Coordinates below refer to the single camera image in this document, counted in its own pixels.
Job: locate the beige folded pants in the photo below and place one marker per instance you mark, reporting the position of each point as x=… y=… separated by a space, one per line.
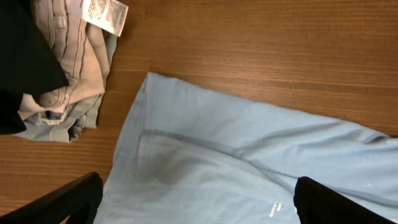
x=75 y=32

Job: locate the black garment on pile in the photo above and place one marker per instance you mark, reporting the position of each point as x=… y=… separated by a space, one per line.
x=28 y=65

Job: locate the light blue printed t-shirt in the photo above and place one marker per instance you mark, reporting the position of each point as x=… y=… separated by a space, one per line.
x=190 y=155

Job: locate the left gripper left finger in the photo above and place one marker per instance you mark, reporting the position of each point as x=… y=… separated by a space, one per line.
x=75 y=202

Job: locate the light blue denim garment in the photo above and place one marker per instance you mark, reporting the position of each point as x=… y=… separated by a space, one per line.
x=80 y=115

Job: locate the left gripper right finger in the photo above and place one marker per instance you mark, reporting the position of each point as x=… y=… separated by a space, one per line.
x=317 y=204

